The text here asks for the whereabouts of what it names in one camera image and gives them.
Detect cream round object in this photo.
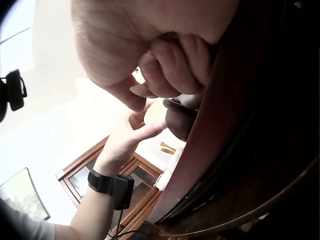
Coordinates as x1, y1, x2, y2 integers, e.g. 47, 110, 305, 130
144, 102, 167, 126

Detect person's right thumb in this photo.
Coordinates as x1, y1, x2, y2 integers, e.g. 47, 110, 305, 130
106, 75, 147, 112

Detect white crumpled tissue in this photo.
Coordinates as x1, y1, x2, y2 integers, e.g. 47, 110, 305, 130
153, 147, 186, 192

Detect black wrist band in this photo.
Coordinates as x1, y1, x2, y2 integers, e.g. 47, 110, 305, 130
87, 169, 135, 211

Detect wooden glass-door cabinet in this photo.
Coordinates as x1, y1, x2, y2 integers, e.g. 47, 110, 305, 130
55, 135, 166, 240

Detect person's right hand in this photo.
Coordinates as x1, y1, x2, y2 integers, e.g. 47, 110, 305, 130
70, 0, 252, 112

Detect person's left hand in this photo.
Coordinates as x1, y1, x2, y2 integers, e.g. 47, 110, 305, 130
94, 99, 167, 177

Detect person's body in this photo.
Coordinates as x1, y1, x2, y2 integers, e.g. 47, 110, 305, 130
0, 197, 56, 240

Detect framed picture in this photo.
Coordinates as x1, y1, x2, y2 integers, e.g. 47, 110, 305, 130
0, 167, 51, 221

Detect red-brown wooden table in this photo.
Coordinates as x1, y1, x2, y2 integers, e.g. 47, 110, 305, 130
149, 0, 320, 240

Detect person's right fingers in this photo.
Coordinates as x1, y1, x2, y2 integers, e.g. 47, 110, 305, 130
130, 32, 212, 98

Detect dark brown clay pot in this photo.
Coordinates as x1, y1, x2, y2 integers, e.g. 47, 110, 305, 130
163, 94, 200, 141

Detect person's left fingers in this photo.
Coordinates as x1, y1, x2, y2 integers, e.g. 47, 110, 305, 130
127, 99, 167, 141

